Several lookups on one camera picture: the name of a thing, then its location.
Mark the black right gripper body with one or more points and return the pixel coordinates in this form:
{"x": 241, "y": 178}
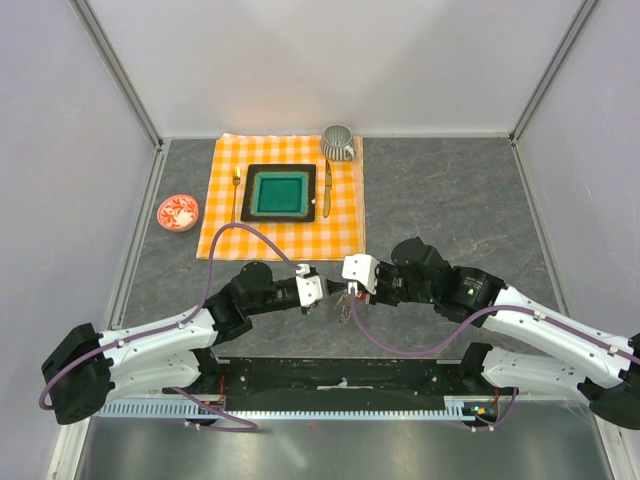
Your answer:
{"x": 391, "y": 287}

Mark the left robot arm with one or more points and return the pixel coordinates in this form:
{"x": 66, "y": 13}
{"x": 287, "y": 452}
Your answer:
{"x": 89, "y": 368}

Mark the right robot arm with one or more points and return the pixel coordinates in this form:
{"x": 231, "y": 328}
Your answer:
{"x": 597, "y": 368}

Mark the yellow checkered cloth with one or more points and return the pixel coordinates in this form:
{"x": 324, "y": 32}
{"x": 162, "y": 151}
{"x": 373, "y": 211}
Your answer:
{"x": 332, "y": 238}

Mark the gold knife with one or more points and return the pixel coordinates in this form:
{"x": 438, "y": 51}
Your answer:
{"x": 328, "y": 184}

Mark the black teal square plate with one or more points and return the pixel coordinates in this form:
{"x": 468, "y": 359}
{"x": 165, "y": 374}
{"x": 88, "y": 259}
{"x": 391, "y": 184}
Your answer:
{"x": 279, "y": 193}

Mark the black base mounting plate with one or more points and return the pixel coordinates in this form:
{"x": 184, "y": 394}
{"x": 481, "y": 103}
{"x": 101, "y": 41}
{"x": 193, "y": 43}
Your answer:
{"x": 335, "y": 385}

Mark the gold fork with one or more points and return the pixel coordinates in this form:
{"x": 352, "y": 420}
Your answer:
{"x": 236, "y": 181}

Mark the grey striped mug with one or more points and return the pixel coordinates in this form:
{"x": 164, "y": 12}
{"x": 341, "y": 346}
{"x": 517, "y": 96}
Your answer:
{"x": 337, "y": 144}

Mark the red white patterned bowl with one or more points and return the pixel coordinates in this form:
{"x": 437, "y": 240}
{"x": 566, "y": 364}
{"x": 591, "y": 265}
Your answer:
{"x": 178, "y": 213}

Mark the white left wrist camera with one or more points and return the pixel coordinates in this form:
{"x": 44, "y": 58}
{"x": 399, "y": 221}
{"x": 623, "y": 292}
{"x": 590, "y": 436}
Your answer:
{"x": 311, "y": 286}

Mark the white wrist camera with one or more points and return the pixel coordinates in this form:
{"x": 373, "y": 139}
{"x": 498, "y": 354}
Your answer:
{"x": 311, "y": 286}
{"x": 359, "y": 273}

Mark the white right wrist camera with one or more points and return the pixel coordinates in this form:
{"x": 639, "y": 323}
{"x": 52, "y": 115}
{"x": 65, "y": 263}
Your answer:
{"x": 359, "y": 273}

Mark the aluminium corner post right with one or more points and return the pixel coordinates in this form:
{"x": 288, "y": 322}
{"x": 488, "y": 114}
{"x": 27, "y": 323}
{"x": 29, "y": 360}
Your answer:
{"x": 560, "y": 55}

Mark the aluminium corner post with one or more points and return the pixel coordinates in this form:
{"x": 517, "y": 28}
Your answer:
{"x": 560, "y": 55}
{"x": 101, "y": 41}

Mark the aluminium corner post left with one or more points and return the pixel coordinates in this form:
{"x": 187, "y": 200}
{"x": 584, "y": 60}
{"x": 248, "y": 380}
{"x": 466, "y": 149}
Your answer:
{"x": 101, "y": 41}

